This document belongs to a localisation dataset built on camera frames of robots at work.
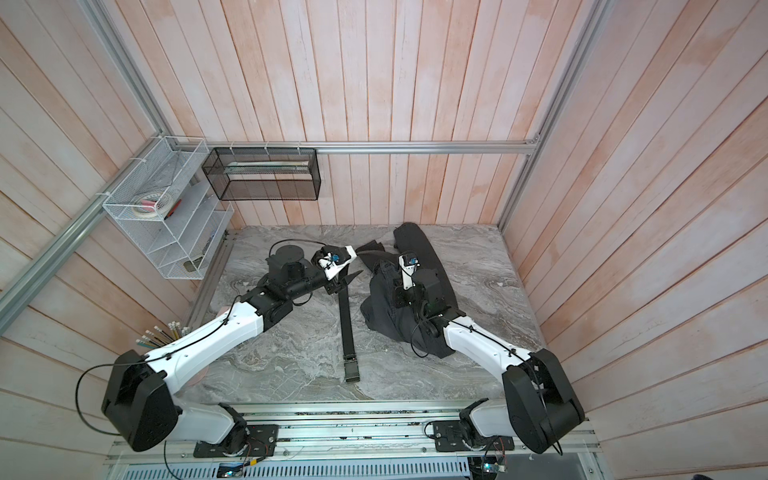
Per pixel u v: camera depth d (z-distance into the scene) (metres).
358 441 0.75
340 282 0.69
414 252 1.11
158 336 0.77
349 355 0.88
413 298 0.71
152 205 0.69
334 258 0.62
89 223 0.65
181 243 0.78
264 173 1.03
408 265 0.74
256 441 0.73
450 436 0.73
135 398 0.40
